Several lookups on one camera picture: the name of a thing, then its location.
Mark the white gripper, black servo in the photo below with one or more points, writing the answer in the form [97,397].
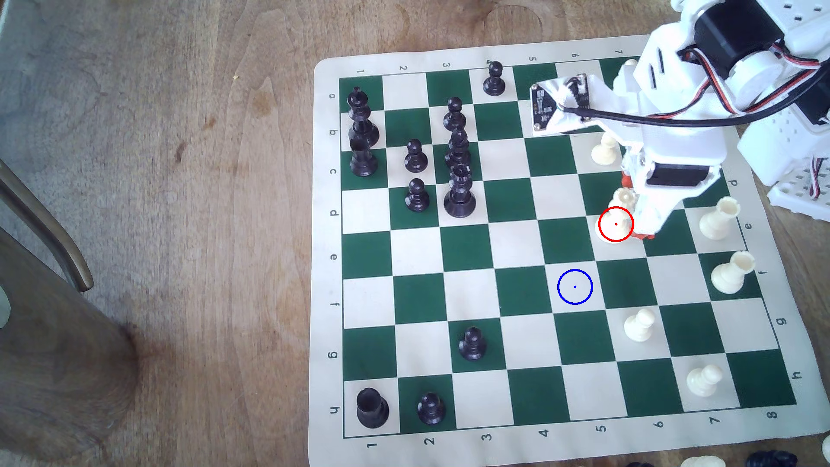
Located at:
[678,174]

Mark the white chess pawn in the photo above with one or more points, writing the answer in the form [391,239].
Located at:
[624,198]
[703,381]
[605,152]
[639,325]
[613,227]

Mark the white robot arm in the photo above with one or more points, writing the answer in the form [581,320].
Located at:
[668,71]

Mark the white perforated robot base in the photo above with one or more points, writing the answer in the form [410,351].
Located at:
[801,198]

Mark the white chess rook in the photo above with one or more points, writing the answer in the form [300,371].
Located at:
[718,219]
[731,272]

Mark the green and white chess mat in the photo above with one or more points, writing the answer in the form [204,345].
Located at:
[519,246]

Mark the white chess piece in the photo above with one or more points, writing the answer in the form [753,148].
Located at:
[703,462]
[826,449]
[630,65]

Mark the black chess queen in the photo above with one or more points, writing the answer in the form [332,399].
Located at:
[460,194]

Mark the black chess pawn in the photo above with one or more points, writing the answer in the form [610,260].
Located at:
[417,196]
[415,157]
[430,410]
[494,79]
[473,345]
[454,115]

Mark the black chess bishop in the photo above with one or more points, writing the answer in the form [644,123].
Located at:
[458,149]

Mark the black chess rook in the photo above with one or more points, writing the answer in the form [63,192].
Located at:
[363,159]
[372,408]

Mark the black chess king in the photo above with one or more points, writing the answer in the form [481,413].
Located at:
[360,117]

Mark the camera circuit board module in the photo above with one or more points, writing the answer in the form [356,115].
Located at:
[548,104]

